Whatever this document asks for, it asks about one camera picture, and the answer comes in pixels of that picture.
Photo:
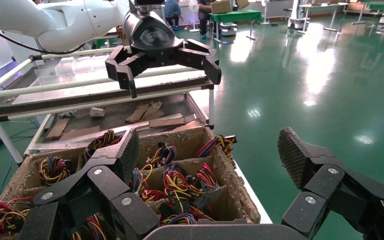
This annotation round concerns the brown cardboard carton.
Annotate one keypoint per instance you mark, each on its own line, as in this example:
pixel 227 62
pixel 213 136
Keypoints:
pixel 221 6
pixel 242 4

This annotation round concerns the white pipe connector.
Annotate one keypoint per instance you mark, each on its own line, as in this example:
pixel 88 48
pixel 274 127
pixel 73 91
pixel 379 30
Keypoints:
pixel 67 114

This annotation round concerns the clear plastic tray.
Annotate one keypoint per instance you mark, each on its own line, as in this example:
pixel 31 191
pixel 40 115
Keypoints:
pixel 79 64

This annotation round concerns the seated person in dark clothes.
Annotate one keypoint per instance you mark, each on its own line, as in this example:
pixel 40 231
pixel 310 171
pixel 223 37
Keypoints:
pixel 205 16

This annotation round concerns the worn cardboard divider box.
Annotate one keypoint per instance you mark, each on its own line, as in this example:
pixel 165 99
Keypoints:
pixel 235 198

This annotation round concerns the white pipe frame rack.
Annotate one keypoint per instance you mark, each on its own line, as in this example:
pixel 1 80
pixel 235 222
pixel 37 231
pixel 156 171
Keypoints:
pixel 46 88

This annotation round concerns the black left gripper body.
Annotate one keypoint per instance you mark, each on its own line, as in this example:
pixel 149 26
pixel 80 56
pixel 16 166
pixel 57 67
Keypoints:
pixel 152 33

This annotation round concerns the white background desk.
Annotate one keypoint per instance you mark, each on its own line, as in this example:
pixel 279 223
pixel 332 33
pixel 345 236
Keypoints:
pixel 324 5

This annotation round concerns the small white paper cup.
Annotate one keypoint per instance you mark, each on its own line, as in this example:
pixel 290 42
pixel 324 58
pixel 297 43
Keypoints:
pixel 97 112

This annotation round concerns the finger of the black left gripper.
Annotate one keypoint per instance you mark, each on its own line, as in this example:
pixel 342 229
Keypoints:
pixel 122 68
pixel 202 58

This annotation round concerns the brown cardboard scrap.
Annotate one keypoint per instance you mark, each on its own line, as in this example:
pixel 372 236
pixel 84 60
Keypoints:
pixel 167 122
pixel 154 112
pixel 137 113
pixel 58 128
pixel 79 133

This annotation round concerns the person in blue shirt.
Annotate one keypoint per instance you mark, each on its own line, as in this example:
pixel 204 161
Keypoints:
pixel 172 11

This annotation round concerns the white standing robot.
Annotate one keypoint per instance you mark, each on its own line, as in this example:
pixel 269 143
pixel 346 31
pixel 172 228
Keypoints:
pixel 297 16

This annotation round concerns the table with green cloth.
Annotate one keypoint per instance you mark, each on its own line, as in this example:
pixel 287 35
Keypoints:
pixel 236 16

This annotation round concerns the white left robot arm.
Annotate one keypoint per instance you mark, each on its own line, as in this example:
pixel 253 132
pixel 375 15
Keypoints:
pixel 62 20

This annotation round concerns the long aluminium strip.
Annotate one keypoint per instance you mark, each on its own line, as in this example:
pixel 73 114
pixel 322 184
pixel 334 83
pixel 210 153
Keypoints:
pixel 129 127

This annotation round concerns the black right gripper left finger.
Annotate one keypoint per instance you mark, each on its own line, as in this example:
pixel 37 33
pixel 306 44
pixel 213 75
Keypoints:
pixel 79 195

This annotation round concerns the white pedestal fan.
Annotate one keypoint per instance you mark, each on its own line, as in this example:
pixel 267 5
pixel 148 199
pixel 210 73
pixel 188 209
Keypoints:
pixel 264 4
pixel 193 6

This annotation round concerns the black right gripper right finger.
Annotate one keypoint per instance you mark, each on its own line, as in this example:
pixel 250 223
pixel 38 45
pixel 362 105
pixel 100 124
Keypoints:
pixel 337 198

